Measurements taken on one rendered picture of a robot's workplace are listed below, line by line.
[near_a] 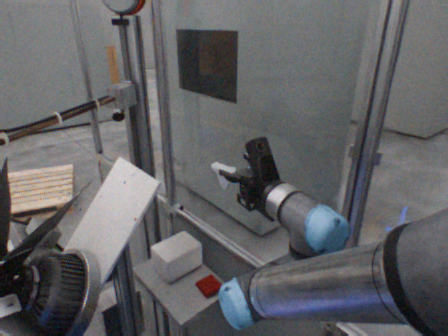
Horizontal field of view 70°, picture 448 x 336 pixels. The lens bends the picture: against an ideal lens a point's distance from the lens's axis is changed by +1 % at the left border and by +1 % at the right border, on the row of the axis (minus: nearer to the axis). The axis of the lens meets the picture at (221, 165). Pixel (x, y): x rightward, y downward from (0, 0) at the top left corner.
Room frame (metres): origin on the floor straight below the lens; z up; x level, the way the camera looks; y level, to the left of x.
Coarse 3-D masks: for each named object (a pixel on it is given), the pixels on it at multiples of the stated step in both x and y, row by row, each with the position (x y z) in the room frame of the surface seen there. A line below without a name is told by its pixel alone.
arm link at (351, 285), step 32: (416, 224) 0.22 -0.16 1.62; (320, 256) 0.31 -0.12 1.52; (352, 256) 0.26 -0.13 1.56; (384, 256) 0.22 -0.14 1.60; (416, 256) 0.20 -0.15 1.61; (224, 288) 0.39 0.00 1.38; (256, 288) 0.36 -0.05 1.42; (288, 288) 0.30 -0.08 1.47; (320, 288) 0.26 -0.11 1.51; (352, 288) 0.23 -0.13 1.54; (384, 288) 0.21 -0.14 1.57; (416, 288) 0.18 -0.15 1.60; (256, 320) 0.37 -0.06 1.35; (320, 320) 0.27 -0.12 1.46; (352, 320) 0.24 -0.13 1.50; (384, 320) 0.21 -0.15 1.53; (416, 320) 0.18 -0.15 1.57
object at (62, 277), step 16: (48, 256) 0.73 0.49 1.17; (64, 256) 0.72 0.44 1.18; (48, 272) 0.65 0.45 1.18; (64, 272) 0.67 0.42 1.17; (80, 272) 0.69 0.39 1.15; (48, 288) 0.61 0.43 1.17; (64, 288) 0.62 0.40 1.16; (80, 288) 0.66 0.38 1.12; (48, 304) 0.59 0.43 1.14; (64, 304) 0.61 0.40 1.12; (80, 304) 0.63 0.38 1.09; (48, 320) 0.58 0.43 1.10; (64, 320) 0.59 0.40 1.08
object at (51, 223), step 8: (88, 184) 0.69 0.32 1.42; (80, 192) 0.63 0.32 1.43; (72, 200) 0.60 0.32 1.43; (64, 208) 0.58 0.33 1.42; (56, 216) 0.56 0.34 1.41; (48, 224) 0.55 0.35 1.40; (56, 224) 0.52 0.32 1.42; (32, 232) 0.59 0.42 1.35; (40, 232) 0.53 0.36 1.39; (48, 232) 0.68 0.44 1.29; (24, 240) 0.55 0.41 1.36; (32, 240) 0.63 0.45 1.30; (40, 240) 0.67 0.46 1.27; (16, 248) 0.55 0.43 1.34; (24, 248) 0.62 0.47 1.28; (8, 256) 0.57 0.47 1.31
